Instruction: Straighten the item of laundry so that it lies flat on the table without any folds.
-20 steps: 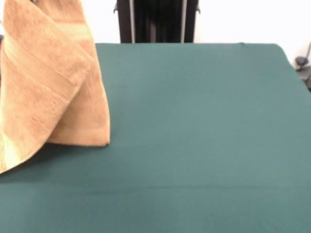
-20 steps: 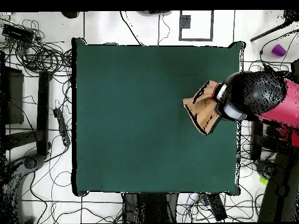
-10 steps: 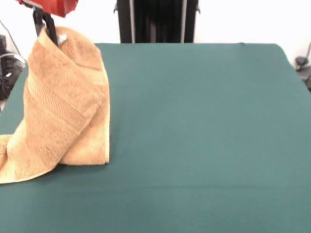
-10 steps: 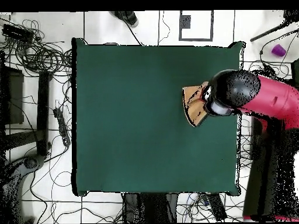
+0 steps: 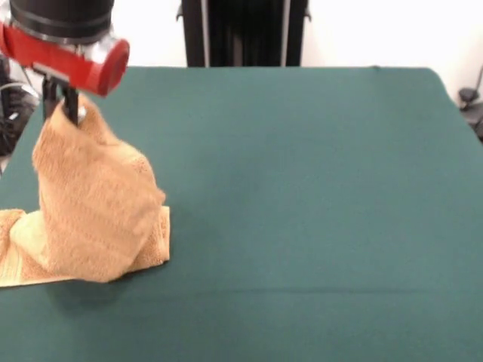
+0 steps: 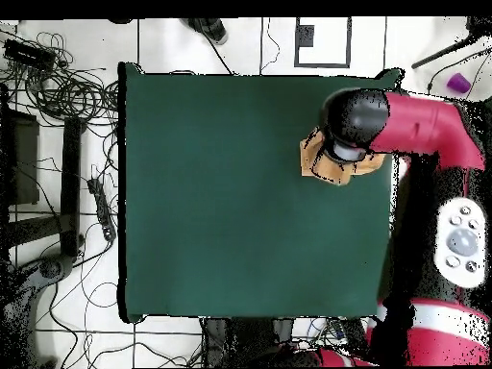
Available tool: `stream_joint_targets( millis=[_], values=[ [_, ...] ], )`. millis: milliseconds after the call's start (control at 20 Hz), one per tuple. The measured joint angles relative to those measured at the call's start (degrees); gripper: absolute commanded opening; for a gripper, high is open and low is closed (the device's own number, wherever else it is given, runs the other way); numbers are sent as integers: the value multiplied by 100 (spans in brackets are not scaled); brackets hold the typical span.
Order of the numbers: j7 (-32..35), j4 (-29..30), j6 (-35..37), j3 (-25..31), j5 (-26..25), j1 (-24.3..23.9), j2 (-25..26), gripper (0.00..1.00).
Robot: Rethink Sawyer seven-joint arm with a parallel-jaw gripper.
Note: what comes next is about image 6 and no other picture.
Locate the dark flat panel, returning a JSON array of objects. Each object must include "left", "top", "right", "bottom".
[{"left": 0, "top": 108, "right": 40, "bottom": 206}]

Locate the black cable tangle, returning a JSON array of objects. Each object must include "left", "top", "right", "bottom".
[{"left": 0, "top": 30, "right": 120, "bottom": 128}]

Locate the purple plastic cup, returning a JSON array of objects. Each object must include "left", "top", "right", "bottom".
[{"left": 446, "top": 72, "right": 473, "bottom": 96}]

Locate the black power brick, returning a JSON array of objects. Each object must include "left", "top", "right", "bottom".
[{"left": 3, "top": 38, "right": 58, "bottom": 68}]

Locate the black floor bar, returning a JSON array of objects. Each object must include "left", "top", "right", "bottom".
[{"left": 60, "top": 115, "right": 85, "bottom": 258}]

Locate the person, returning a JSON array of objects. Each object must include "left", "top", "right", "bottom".
[{"left": 179, "top": 17, "right": 231, "bottom": 46}]

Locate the long black power strip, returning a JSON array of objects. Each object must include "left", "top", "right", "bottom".
[{"left": 337, "top": 317, "right": 368, "bottom": 349}]

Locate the black floor cable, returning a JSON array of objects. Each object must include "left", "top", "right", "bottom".
[{"left": 196, "top": 16, "right": 236, "bottom": 76}]

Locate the black tripod leg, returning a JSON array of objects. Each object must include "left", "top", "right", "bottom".
[{"left": 409, "top": 16, "right": 492, "bottom": 70}]

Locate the tan terry towel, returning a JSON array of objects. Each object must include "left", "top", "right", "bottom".
[{"left": 299, "top": 126, "right": 387, "bottom": 187}]

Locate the grey chair base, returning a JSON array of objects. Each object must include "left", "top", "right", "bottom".
[{"left": 0, "top": 253, "right": 78, "bottom": 369}]

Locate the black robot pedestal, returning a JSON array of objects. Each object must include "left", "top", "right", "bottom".
[{"left": 202, "top": 317, "right": 295, "bottom": 369}]

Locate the dark green tablecloth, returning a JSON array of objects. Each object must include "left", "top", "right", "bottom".
[{"left": 116, "top": 61, "right": 405, "bottom": 324}]

